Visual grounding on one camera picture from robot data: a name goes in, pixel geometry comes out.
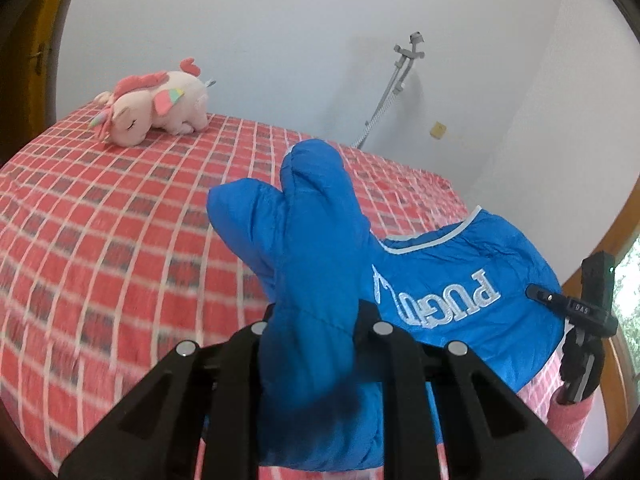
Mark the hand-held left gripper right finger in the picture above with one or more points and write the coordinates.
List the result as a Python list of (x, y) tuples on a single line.
[(450, 410)]

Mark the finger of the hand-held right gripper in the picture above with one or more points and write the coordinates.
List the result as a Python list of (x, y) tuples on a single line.
[(547, 297)]

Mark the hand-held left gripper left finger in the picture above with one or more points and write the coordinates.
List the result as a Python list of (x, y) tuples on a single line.
[(170, 410)]

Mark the blue puffer jacket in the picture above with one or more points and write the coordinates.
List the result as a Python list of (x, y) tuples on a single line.
[(320, 240)]

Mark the person's right hand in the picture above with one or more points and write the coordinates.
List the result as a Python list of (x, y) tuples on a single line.
[(582, 365)]

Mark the red plaid bed blanket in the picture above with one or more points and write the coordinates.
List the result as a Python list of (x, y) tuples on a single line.
[(115, 240)]

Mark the grey crutch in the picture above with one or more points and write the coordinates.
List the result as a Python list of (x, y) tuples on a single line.
[(395, 80)]

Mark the pink unicorn plush toy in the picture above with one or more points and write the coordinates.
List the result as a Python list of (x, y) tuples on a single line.
[(155, 105)]

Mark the wooden door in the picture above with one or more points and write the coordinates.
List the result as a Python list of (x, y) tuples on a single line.
[(45, 20)]

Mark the wooden window frame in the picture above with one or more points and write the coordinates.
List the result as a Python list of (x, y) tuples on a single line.
[(605, 360)]

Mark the yellow wall socket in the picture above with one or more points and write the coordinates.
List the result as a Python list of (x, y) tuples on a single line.
[(438, 130)]

